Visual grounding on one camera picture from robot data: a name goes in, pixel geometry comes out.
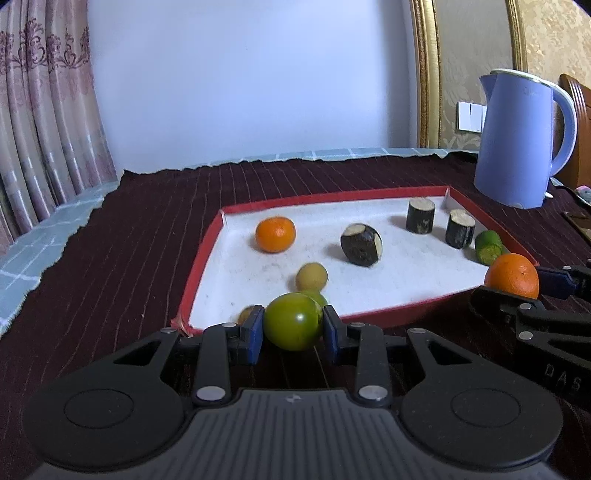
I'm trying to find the red and white tray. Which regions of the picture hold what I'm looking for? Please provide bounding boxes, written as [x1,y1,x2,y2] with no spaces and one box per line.
[171,185,541,336]

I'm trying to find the flat brown object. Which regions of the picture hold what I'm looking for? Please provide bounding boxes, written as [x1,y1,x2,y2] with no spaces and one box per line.
[562,211,591,246]

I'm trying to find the round yellow fruit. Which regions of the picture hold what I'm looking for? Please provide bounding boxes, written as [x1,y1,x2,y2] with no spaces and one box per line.
[295,261,330,294]

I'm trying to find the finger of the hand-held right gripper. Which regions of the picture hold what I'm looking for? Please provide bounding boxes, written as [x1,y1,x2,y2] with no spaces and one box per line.
[537,264,591,300]
[470,285,591,358]

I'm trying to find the dark green tomato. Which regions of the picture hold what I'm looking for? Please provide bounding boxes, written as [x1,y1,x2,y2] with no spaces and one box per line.
[263,292,324,352]

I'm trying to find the large orange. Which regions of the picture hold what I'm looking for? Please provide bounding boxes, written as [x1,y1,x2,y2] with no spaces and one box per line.
[483,252,540,300]

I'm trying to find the brown wooden headboard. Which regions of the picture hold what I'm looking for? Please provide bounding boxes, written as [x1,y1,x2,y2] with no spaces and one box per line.
[549,73,591,191]

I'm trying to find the gold moulding strip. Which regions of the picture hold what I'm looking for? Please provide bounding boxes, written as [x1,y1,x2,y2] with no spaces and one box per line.
[410,0,444,149]
[505,0,530,73]

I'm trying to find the blue electric kettle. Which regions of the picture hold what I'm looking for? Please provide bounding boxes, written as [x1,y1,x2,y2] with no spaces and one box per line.
[474,68,578,210]

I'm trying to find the dark striped cloth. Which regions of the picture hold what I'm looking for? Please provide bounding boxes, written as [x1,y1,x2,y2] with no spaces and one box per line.
[0,150,591,480]

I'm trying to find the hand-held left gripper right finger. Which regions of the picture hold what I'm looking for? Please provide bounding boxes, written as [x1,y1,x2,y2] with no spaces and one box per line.
[322,305,468,408]

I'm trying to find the white wall switch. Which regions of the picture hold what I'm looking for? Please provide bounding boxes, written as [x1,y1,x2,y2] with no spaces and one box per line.
[455,101,485,133]

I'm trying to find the pink patterned curtain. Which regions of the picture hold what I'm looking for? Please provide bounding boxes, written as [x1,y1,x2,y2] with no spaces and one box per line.
[0,0,119,256]

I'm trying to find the yellow-green tomato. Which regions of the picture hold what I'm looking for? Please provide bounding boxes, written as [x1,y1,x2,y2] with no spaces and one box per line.
[300,289,329,309]

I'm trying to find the large dark sugar cane piece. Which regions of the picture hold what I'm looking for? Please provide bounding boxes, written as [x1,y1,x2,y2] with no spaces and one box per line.
[340,223,383,268]

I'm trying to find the green cucumber piece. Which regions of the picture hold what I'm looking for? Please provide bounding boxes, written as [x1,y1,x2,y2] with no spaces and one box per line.
[474,230,504,267]

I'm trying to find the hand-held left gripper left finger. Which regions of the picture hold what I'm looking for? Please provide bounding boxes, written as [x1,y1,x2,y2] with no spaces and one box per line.
[113,305,267,408]

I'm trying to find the small orange mandarin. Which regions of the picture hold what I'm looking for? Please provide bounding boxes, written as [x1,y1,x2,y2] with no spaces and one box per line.
[255,216,297,254]

